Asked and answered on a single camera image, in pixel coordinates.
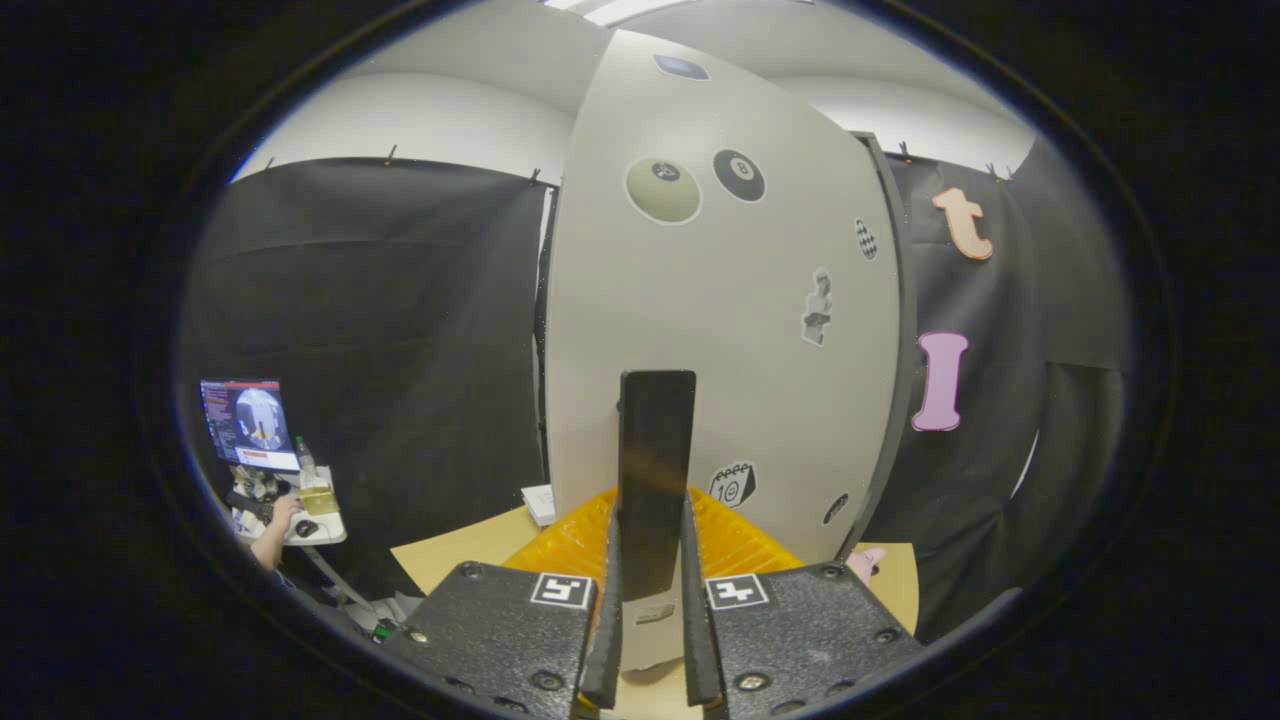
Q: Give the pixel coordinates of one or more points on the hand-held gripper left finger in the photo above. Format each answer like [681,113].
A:
[520,640]

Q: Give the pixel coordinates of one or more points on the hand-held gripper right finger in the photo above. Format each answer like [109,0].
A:
[800,630]

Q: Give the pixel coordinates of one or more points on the beige shoe cabinet door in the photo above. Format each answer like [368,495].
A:
[720,300]

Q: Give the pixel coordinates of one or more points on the grey shoe cabinet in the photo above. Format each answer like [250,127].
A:
[900,300]

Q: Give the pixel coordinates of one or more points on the pink and green plush toy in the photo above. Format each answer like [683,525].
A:
[866,565]

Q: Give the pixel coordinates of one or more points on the small white side table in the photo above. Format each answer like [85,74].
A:
[325,528]

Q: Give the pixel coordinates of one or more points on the black computer mouse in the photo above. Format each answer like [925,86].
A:
[306,528]

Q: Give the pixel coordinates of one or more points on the clear plastic bottle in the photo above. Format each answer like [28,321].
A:
[306,465]

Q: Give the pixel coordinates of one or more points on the computer monitor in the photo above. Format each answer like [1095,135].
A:
[250,422]

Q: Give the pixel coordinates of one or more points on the black backdrop cloth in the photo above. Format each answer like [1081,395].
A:
[400,300]

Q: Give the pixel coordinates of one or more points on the long ceiling light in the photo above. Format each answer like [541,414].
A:
[620,8]

